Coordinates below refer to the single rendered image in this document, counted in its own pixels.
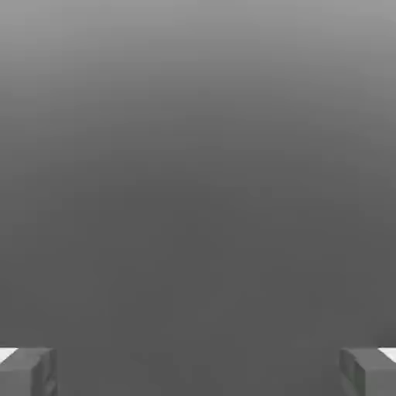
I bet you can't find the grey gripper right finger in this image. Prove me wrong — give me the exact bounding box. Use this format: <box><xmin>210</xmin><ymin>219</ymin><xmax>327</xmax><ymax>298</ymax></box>
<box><xmin>338</xmin><ymin>346</ymin><xmax>396</xmax><ymax>396</ymax></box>

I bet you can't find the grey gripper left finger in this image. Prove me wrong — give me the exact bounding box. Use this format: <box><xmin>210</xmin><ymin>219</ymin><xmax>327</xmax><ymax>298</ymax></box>
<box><xmin>0</xmin><ymin>346</ymin><xmax>59</xmax><ymax>396</ymax></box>

